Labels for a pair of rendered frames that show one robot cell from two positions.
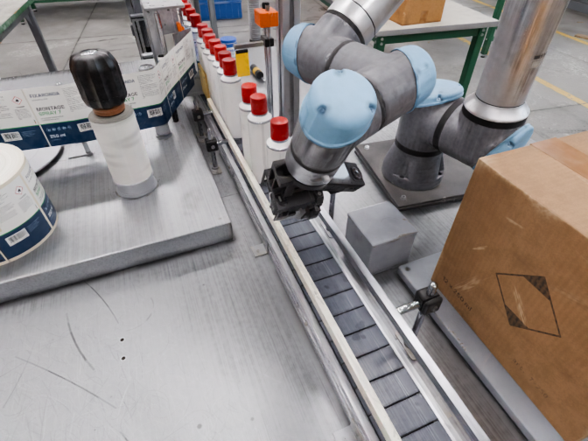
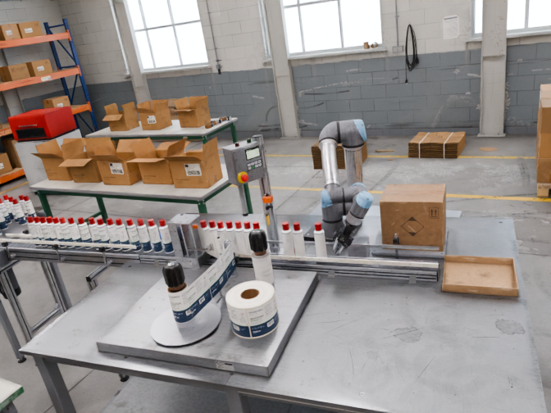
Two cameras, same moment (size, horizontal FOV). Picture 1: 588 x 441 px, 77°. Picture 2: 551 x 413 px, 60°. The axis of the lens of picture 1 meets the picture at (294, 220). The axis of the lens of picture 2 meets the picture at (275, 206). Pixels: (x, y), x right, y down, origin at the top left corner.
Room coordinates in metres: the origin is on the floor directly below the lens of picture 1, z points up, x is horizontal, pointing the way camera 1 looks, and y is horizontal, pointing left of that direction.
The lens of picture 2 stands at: (-0.77, 1.63, 2.06)
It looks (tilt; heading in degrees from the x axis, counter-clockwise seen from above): 22 degrees down; 316
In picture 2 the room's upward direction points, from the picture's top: 9 degrees counter-clockwise
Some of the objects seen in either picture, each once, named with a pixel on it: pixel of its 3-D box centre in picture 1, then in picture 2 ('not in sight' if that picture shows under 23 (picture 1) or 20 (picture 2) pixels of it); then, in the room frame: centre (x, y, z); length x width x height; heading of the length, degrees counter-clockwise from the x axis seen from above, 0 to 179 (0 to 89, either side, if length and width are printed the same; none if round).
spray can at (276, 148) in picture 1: (280, 167); (320, 242); (0.61, 0.03, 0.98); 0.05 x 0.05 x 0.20
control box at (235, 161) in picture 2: not in sight; (244, 162); (0.99, 0.09, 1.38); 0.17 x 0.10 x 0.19; 77
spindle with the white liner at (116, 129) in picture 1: (116, 128); (261, 260); (0.69, 0.36, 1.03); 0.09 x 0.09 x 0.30
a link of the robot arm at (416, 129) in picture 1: (430, 113); (332, 206); (0.77, -0.31, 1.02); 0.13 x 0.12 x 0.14; 39
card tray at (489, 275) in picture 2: not in sight; (478, 274); (-0.06, -0.24, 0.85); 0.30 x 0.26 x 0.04; 22
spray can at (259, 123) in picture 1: (261, 141); (298, 241); (0.71, 0.07, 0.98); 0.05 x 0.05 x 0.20
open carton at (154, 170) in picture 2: not in sight; (162, 160); (2.94, -0.63, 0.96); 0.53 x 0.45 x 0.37; 107
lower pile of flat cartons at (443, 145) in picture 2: not in sight; (436, 144); (2.05, -4.26, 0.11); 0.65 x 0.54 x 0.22; 12
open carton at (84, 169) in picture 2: not in sight; (88, 161); (3.78, -0.32, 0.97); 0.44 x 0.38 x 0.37; 110
